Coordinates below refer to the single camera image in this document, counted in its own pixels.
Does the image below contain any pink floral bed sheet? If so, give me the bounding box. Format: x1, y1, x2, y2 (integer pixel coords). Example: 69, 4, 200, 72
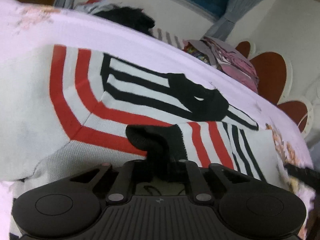
0, 0, 316, 240

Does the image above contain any striped knit child sweater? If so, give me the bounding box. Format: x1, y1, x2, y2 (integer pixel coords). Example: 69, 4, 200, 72
1, 45, 266, 188

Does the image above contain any grey striped mattress cloth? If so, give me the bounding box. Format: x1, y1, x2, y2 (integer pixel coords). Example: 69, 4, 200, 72
150, 28, 184, 50

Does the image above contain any black clothes pile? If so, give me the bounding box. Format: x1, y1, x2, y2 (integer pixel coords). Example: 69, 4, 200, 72
94, 7, 155, 36

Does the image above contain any folded pink grey bedding stack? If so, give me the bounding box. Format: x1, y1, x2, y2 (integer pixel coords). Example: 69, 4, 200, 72
183, 37, 259, 93

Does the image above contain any red white scalloped headboard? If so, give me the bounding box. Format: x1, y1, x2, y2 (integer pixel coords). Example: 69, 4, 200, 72
236, 41, 314, 138

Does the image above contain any right grey curtain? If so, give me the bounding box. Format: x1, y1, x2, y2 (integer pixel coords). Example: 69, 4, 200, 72
205, 0, 262, 41

